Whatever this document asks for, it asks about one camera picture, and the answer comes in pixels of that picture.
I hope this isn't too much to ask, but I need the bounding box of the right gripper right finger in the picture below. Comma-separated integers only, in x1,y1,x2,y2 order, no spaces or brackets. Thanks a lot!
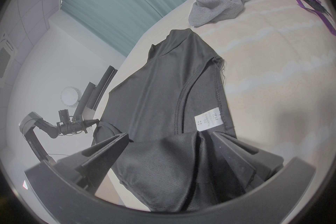
212,132,284,184

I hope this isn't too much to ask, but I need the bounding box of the round white lamp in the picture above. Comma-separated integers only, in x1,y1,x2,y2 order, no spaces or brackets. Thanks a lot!
60,86,80,106

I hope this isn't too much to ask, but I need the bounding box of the white ceiling air vent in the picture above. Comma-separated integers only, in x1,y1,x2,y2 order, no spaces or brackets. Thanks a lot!
0,33,17,80

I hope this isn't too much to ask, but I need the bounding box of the black lace garment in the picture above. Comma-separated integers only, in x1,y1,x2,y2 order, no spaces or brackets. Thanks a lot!
304,0,331,16

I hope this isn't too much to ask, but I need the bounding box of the black T-shirt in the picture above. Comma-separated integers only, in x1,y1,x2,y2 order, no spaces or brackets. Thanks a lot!
90,29,256,213

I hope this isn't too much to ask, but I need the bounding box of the bed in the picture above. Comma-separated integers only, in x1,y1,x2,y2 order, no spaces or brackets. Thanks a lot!
94,0,336,206

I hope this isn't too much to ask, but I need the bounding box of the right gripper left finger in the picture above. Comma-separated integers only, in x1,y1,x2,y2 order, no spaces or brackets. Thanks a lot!
74,133,130,194

